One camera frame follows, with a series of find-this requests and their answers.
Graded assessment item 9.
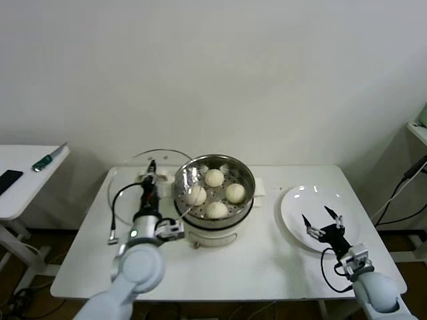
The stainless steel steamer basket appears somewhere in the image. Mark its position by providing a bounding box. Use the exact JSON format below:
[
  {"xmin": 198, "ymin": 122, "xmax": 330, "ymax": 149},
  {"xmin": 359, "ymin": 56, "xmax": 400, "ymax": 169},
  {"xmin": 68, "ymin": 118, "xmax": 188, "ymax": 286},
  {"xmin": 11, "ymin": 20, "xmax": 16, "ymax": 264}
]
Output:
[{"xmin": 172, "ymin": 155, "xmax": 256, "ymax": 231}]

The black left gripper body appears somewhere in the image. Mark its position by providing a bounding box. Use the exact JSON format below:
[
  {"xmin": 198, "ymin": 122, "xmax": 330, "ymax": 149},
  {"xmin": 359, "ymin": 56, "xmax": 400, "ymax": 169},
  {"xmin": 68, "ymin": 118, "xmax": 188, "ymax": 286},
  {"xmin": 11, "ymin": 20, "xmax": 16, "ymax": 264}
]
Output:
[{"xmin": 139, "ymin": 176, "xmax": 161, "ymax": 218}]

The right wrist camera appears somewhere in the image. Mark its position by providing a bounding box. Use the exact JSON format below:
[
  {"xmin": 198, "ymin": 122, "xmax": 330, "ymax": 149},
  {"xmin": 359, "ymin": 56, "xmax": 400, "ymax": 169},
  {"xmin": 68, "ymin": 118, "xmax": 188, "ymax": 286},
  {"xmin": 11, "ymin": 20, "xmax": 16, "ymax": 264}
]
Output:
[{"xmin": 340, "ymin": 243, "xmax": 373, "ymax": 273}]

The white electric cooker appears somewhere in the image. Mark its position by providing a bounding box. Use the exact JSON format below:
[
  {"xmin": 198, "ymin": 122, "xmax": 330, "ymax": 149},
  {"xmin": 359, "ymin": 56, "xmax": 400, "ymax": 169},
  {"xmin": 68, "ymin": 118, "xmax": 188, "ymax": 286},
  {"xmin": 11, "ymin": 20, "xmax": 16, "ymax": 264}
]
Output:
[{"xmin": 166, "ymin": 178, "xmax": 266, "ymax": 250}]

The black phone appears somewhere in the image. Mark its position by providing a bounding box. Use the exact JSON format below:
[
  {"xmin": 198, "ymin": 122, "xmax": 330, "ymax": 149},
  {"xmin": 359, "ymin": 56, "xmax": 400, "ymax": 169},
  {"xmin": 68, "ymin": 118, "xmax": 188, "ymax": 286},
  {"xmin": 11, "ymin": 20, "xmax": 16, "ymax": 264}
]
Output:
[{"xmin": 0, "ymin": 169, "xmax": 24, "ymax": 196}]

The white round plate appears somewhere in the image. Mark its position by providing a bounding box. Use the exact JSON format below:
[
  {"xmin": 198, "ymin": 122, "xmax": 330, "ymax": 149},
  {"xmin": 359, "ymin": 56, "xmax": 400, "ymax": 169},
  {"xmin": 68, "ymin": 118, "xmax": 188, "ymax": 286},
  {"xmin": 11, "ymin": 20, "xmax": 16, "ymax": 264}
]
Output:
[{"xmin": 280, "ymin": 185, "xmax": 361, "ymax": 253}]

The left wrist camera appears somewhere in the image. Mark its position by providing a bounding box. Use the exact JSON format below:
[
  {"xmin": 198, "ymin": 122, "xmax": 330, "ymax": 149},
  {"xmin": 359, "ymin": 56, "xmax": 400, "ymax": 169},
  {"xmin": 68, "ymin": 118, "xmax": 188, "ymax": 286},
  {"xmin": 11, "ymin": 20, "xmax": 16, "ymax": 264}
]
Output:
[{"xmin": 156, "ymin": 218, "xmax": 185, "ymax": 241}]

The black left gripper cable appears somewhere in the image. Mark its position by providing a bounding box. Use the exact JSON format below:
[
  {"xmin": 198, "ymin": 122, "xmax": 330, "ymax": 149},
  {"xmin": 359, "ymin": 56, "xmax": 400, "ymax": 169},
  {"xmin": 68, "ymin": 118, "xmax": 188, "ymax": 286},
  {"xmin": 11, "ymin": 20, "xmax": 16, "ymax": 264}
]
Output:
[{"xmin": 106, "ymin": 184, "xmax": 145, "ymax": 246}]

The black floor cable bundle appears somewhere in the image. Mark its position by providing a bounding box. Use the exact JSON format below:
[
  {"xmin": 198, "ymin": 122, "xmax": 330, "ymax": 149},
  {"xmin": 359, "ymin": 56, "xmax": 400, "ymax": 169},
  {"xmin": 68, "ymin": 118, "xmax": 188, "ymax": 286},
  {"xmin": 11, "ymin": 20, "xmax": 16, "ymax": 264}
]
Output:
[{"xmin": 0, "ymin": 288, "xmax": 64, "ymax": 320}]

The mint green appliance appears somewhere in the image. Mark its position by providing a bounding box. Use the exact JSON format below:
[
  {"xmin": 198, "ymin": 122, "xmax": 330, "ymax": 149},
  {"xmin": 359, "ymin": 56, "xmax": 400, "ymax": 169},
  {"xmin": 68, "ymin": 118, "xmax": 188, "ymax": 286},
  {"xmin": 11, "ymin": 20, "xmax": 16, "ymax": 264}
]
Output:
[{"xmin": 416, "ymin": 101, "xmax": 427, "ymax": 128}]

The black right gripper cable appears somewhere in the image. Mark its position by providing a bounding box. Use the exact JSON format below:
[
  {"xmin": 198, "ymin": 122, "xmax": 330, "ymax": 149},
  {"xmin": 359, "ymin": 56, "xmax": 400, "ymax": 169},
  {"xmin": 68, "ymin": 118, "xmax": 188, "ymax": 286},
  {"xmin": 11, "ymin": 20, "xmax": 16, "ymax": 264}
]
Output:
[{"xmin": 320, "ymin": 248, "xmax": 354, "ymax": 293}]

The green handled knife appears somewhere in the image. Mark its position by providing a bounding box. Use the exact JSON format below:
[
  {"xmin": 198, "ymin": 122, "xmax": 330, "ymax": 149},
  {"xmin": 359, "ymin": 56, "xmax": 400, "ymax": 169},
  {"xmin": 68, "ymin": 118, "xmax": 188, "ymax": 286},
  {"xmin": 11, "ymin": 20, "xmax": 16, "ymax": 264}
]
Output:
[{"xmin": 31, "ymin": 142, "xmax": 69, "ymax": 173}]

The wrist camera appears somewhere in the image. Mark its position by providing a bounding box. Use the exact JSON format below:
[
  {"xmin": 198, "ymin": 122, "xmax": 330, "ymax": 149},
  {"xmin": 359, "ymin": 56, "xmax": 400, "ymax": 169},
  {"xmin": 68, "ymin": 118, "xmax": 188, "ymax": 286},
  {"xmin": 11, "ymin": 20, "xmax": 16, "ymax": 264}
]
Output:
[
  {"xmin": 340, "ymin": 243, "xmax": 373, "ymax": 273},
  {"xmin": 156, "ymin": 218, "xmax": 185, "ymax": 241}
]

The glass pot lid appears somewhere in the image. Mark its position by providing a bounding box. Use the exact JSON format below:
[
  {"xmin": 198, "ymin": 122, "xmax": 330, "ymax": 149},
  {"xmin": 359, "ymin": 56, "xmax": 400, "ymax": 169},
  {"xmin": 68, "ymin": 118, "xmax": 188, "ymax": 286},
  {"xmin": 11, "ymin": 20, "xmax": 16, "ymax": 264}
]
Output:
[{"xmin": 107, "ymin": 148, "xmax": 196, "ymax": 231}]

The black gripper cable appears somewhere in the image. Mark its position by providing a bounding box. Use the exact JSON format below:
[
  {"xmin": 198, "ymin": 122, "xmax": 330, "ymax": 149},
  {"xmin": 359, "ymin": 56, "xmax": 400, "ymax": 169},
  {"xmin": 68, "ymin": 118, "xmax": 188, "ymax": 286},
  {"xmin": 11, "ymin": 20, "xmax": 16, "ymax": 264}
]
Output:
[
  {"xmin": 106, "ymin": 184, "xmax": 145, "ymax": 246},
  {"xmin": 320, "ymin": 248, "xmax": 354, "ymax": 293}
]

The white steamed baozi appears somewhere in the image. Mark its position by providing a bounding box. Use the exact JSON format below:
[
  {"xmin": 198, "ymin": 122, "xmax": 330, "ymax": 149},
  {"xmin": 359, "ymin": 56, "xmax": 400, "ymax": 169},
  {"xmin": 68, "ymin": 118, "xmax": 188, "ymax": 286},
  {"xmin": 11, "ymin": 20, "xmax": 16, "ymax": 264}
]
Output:
[
  {"xmin": 205, "ymin": 201, "xmax": 229, "ymax": 220},
  {"xmin": 203, "ymin": 169, "xmax": 224, "ymax": 187},
  {"xmin": 185, "ymin": 185, "xmax": 207, "ymax": 206},
  {"xmin": 226, "ymin": 183, "xmax": 247, "ymax": 204}
]

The white power cable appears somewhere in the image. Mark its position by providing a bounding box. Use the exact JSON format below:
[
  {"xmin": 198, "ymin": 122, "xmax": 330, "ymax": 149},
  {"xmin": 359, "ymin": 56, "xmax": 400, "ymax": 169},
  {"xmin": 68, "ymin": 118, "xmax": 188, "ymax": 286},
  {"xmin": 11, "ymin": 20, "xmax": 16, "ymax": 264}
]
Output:
[{"xmin": 368, "ymin": 178, "xmax": 406, "ymax": 219}]

